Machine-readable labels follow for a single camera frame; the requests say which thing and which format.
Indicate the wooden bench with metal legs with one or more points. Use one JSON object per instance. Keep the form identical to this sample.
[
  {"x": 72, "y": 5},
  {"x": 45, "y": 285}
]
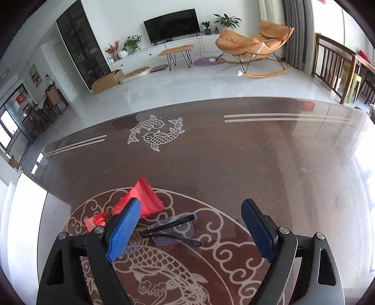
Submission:
[{"x": 175, "y": 48}]

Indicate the dark glass-door bookcase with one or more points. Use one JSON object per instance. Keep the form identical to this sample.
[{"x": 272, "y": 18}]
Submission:
[{"x": 82, "y": 44}]

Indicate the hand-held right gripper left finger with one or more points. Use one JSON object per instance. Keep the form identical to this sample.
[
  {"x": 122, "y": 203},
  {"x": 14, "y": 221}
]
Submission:
[{"x": 123, "y": 231}]

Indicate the orange rocking chair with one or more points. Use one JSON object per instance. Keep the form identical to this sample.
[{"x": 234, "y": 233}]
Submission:
[{"x": 243, "y": 41}]

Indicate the red snack packet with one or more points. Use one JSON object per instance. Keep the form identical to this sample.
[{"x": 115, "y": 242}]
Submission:
[{"x": 146, "y": 196}]

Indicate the framed wall painting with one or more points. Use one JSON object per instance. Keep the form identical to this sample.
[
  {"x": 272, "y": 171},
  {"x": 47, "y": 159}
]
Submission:
[{"x": 34, "y": 75}]

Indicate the red flower arrangement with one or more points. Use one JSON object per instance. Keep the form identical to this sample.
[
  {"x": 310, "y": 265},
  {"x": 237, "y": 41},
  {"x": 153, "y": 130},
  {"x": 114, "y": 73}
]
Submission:
[{"x": 112, "y": 49}]

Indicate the dark wooden chair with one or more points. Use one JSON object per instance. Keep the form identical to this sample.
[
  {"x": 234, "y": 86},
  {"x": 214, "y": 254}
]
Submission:
[{"x": 334, "y": 44}]

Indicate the white television cabinet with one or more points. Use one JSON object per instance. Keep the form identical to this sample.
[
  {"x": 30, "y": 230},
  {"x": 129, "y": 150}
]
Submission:
[{"x": 146, "y": 54}]

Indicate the purple floor mat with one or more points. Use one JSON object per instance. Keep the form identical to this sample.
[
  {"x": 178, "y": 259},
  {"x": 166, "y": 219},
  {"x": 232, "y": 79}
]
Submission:
[{"x": 205, "y": 61}]

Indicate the round beige floor cushion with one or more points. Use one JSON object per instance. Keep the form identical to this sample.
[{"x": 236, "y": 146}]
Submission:
[{"x": 134, "y": 74}]

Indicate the flat screen television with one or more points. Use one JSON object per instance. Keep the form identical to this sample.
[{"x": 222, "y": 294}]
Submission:
[{"x": 171, "y": 25}]

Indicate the cardboard box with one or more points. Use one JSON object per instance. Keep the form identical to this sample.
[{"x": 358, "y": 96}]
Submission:
[{"x": 107, "y": 82}]

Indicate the small potted plant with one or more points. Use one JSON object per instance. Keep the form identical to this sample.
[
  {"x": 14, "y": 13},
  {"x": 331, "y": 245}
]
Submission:
[{"x": 206, "y": 26}]

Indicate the broad-leaf potted plant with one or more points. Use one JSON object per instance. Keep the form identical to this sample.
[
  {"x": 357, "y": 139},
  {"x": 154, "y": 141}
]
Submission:
[{"x": 227, "y": 20}]

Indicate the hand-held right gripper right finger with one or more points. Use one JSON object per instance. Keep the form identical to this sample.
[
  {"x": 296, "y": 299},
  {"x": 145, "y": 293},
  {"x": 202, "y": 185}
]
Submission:
[{"x": 259, "y": 231}]

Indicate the grey curtain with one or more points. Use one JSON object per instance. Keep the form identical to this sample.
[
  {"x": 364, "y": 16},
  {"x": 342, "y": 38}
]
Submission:
[{"x": 297, "y": 32}]

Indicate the small red candy wrapper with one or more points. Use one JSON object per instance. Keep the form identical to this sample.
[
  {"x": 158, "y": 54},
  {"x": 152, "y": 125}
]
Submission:
[{"x": 95, "y": 221}]

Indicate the white storage container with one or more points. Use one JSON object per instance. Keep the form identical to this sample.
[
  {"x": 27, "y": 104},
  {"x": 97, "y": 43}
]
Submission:
[{"x": 23, "y": 220}]

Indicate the leafy green potted plant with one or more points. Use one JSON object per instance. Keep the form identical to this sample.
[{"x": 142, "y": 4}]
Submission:
[{"x": 133, "y": 42}]

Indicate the white round vase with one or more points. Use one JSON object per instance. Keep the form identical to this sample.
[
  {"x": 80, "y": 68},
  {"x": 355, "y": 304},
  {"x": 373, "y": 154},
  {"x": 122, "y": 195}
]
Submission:
[{"x": 123, "y": 54}]

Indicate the black-armed eyeglasses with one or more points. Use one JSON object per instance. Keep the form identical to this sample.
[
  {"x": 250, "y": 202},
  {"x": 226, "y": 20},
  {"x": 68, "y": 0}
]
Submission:
[{"x": 189, "y": 218}]

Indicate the green stool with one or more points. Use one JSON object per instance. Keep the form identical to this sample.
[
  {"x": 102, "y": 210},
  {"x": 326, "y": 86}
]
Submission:
[{"x": 356, "y": 79}]

